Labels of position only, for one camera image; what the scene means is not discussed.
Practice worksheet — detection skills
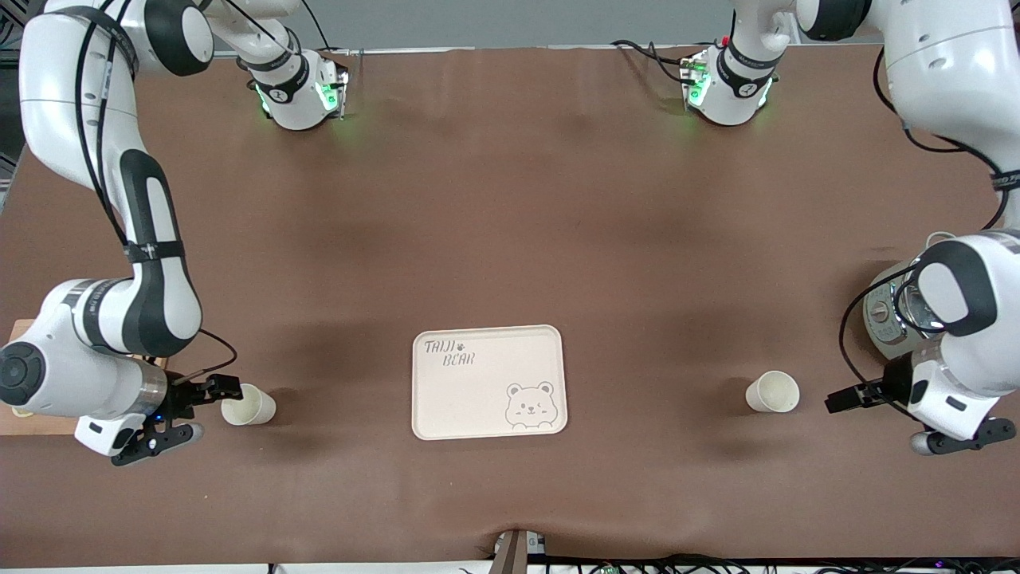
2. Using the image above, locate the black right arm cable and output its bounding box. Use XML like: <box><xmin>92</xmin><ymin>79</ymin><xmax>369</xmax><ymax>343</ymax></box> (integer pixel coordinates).
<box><xmin>74</xmin><ymin>0</ymin><xmax>239</xmax><ymax>385</ymax></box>

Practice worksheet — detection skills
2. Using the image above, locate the white IKEA cup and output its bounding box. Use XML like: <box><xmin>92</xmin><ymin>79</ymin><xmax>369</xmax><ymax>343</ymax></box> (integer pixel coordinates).
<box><xmin>746</xmin><ymin>371</ymin><xmax>800</xmax><ymax>414</ymax></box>
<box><xmin>221</xmin><ymin>383</ymin><xmax>277</xmax><ymax>427</ymax></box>

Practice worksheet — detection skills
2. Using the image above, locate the black left base cable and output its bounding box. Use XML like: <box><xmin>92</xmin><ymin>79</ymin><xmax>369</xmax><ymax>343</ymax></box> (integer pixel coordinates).
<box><xmin>611</xmin><ymin>38</ymin><xmax>702</xmax><ymax>90</ymax></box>

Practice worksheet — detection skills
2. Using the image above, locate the black base cable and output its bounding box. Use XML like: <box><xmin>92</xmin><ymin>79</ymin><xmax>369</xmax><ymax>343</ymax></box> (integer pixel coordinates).
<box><xmin>298</xmin><ymin>0</ymin><xmax>351</xmax><ymax>58</ymax></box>
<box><xmin>611</xmin><ymin>38</ymin><xmax>702</xmax><ymax>90</ymax></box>

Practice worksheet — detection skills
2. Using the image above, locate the brown table cover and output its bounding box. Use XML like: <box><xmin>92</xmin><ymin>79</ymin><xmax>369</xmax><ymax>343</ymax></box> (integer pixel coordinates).
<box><xmin>0</xmin><ymin>44</ymin><xmax>1020</xmax><ymax>568</ymax></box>

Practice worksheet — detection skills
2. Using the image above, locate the wooden cutting board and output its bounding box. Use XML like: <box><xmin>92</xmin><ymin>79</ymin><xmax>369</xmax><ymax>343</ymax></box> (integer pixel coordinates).
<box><xmin>0</xmin><ymin>319</ymin><xmax>170</xmax><ymax>436</ymax></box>

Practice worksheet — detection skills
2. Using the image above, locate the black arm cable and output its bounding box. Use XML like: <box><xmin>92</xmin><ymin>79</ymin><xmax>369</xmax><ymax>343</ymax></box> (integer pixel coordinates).
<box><xmin>838</xmin><ymin>44</ymin><xmax>1011</xmax><ymax>417</ymax></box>
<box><xmin>74</xmin><ymin>0</ymin><xmax>239</xmax><ymax>385</ymax></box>

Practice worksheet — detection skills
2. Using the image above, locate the cream bear print tray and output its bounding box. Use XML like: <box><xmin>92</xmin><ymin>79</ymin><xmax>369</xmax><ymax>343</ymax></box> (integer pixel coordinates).
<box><xmin>411</xmin><ymin>324</ymin><xmax>569</xmax><ymax>441</ymax></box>

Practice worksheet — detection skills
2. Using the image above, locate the grey-green electric pot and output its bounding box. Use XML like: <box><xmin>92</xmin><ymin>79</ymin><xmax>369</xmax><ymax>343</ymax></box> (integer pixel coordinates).
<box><xmin>864</xmin><ymin>231</ymin><xmax>957</xmax><ymax>364</ymax></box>

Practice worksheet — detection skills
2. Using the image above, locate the black right base cable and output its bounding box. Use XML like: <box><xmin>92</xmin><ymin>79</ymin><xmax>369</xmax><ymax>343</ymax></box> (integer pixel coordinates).
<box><xmin>298</xmin><ymin>0</ymin><xmax>351</xmax><ymax>58</ymax></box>

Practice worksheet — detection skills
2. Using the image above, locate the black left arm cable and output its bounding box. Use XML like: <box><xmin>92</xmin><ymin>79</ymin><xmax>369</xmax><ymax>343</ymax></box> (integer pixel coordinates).
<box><xmin>838</xmin><ymin>44</ymin><xmax>1011</xmax><ymax>417</ymax></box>

